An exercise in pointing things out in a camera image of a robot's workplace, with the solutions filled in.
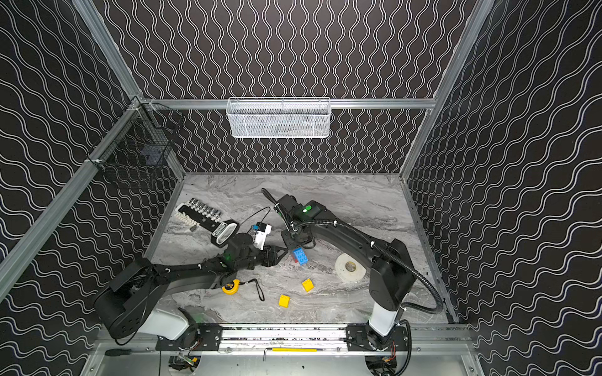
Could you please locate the yellow lego brick front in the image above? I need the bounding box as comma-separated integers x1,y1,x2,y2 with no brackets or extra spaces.
278,295,290,308

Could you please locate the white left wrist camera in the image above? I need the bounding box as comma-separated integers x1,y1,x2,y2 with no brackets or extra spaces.
252,222,272,250

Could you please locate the white tape roll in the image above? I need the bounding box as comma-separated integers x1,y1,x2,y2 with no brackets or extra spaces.
335,253,367,284

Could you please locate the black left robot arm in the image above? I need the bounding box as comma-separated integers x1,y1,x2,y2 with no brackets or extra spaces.
93,233,287,340

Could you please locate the yellow small lego brick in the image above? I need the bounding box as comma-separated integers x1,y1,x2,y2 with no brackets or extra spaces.
302,278,314,292

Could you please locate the light blue long lego brick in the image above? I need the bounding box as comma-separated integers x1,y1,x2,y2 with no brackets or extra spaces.
293,248,309,266

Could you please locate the yellow tape measure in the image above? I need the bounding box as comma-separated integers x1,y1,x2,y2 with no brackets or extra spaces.
222,279,241,295

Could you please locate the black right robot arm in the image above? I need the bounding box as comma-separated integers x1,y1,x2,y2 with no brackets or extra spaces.
261,188,444,337

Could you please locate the white wire mesh basket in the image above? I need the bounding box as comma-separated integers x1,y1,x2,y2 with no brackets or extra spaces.
226,97,332,139

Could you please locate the black socket set holder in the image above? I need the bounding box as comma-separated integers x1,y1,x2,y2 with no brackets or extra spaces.
174,198,240,248

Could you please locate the black wire mesh basket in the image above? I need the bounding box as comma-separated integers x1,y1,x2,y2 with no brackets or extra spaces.
91,97,183,191

